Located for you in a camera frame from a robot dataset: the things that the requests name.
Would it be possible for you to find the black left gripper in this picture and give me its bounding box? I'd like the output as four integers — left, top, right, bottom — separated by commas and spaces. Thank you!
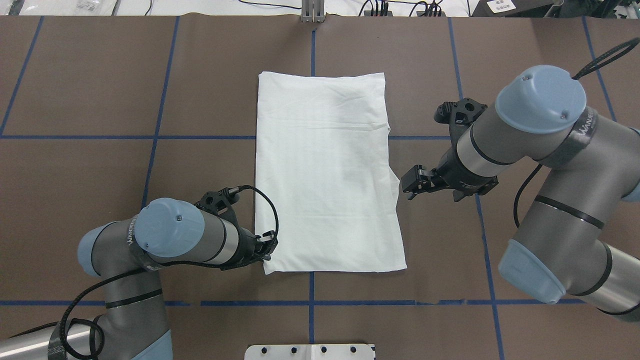
235, 228, 278, 268

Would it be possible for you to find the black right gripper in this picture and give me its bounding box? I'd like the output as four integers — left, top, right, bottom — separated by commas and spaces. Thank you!
402, 148, 499, 202

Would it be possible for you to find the white long-sleeve printed shirt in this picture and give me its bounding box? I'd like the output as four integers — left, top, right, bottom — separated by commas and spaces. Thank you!
254, 71, 407, 275

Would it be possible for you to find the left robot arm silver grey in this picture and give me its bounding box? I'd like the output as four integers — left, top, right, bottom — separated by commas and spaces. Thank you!
1, 188, 279, 360

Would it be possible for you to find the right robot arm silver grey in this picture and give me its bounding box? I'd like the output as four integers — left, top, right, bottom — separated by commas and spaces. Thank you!
400, 64, 640, 324

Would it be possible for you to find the black orange usb hub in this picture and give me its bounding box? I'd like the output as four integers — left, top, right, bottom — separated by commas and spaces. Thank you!
358, 0, 391, 18

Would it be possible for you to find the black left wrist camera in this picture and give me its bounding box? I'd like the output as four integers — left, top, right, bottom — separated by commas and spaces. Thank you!
193, 186, 242, 223

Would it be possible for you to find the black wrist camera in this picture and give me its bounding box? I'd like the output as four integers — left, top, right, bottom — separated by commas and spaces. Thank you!
433, 97, 489, 143
193, 186, 242, 223

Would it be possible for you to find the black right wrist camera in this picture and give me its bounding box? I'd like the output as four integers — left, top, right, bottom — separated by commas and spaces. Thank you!
433, 97, 489, 143

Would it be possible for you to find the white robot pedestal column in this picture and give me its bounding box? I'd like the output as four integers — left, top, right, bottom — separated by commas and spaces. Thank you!
244, 343, 377, 360

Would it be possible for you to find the aluminium frame post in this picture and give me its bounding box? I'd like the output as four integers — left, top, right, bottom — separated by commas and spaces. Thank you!
301, 0, 326, 23

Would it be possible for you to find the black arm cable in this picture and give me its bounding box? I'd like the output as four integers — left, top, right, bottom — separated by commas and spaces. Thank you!
50, 185, 280, 360
572, 38, 640, 81

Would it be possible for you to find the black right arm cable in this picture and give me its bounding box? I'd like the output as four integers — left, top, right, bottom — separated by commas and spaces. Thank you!
572, 38, 640, 81

